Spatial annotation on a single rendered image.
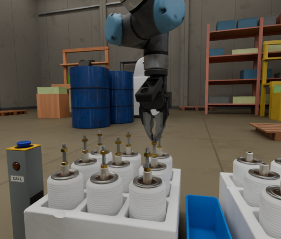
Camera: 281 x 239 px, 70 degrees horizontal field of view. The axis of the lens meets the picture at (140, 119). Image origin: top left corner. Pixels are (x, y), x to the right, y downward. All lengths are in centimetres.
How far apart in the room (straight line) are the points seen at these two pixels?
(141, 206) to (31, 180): 37
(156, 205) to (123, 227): 9
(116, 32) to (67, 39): 1027
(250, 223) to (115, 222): 31
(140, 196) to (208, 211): 36
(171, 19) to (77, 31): 1016
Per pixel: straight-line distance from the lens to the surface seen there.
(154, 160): 63
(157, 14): 44
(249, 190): 65
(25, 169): 71
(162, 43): 61
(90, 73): 316
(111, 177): 57
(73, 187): 59
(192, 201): 79
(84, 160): 71
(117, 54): 943
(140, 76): 463
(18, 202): 77
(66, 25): 1097
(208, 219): 82
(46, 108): 536
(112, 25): 55
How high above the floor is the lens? 47
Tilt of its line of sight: 6 degrees down
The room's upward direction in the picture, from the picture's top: 1 degrees counter-clockwise
